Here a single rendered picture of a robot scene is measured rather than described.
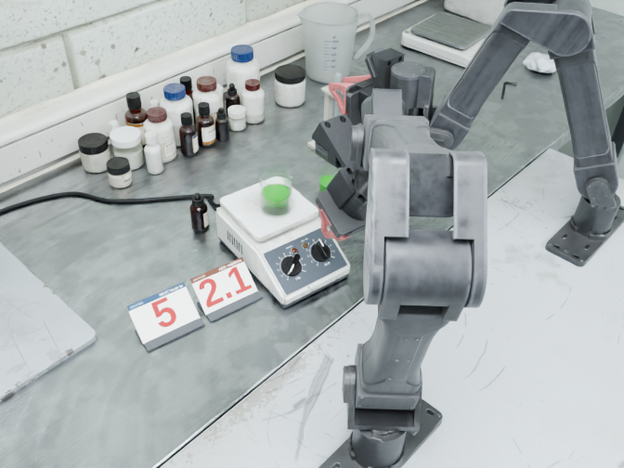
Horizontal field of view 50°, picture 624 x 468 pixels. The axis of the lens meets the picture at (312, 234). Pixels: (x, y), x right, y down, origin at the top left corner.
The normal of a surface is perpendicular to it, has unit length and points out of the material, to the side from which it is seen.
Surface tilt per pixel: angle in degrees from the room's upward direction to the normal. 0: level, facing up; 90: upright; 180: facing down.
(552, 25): 90
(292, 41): 90
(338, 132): 30
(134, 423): 0
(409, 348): 107
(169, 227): 0
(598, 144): 80
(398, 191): 42
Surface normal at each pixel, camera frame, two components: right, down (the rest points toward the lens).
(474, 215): 0.01, -0.14
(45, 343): 0.03, -0.76
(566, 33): -0.31, 0.61
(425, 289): -0.01, 0.54
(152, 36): 0.73, 0.46
